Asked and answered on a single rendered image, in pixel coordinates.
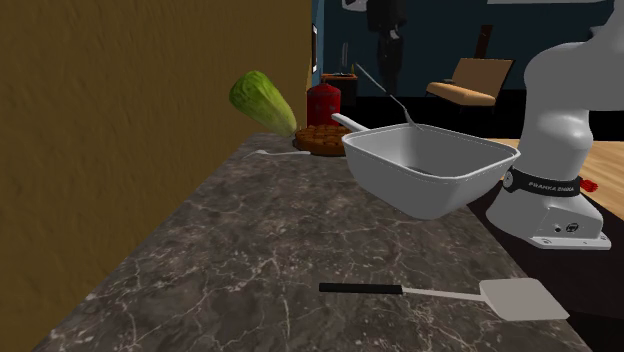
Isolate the dark side table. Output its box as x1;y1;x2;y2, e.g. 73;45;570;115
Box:
320;71;359;109

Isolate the brown waffle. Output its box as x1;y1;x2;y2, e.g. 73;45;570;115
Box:
293;124;353;158

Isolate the tan wooden bench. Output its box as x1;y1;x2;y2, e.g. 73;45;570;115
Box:
425;57;515;108

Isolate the green lettuce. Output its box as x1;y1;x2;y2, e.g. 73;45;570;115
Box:
228;70;299;139

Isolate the black-handled grey spatula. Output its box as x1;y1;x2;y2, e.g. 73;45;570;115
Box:
318;277;571;322

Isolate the white square pan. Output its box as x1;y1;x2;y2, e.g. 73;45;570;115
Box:
330;112;522;221

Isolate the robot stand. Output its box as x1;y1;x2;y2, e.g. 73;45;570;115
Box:
466;179;624;352

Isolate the silver spoon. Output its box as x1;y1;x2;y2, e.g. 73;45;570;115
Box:
243;148;312;160

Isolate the red canister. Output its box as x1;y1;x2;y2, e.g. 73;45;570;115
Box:
305;82;342;128

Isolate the silver fork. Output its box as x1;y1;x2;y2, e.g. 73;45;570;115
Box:
353;61;424;132

